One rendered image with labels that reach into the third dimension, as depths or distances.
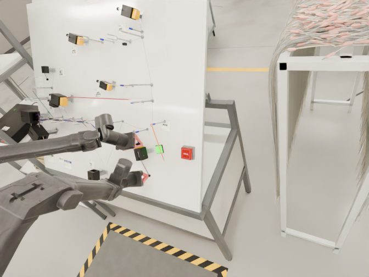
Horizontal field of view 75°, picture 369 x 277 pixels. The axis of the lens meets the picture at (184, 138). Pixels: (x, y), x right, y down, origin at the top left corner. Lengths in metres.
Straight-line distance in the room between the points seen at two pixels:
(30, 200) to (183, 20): 0.84
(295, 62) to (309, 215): 1.46
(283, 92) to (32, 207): 0.76
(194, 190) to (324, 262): 1.14
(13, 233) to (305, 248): 1.76
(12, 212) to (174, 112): 0.73
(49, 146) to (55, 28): 0.82
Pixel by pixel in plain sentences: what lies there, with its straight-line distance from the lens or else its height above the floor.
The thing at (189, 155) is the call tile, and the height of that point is 1.11.
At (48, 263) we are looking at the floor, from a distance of 2.71.
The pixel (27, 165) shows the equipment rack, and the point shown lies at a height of 0.66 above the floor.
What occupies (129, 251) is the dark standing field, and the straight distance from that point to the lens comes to 2.26.
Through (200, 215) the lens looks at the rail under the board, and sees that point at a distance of 1.17.
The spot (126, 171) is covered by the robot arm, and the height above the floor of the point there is 1.21.
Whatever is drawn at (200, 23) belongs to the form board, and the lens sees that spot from 1.04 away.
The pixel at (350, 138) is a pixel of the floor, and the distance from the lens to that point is 2.54.
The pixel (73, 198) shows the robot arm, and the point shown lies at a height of 1.49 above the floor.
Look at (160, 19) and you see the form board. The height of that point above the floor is 1.53.
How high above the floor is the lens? 1.89
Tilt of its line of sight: 45 degrees down
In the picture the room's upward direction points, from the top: 24 degrees counter-clockwise
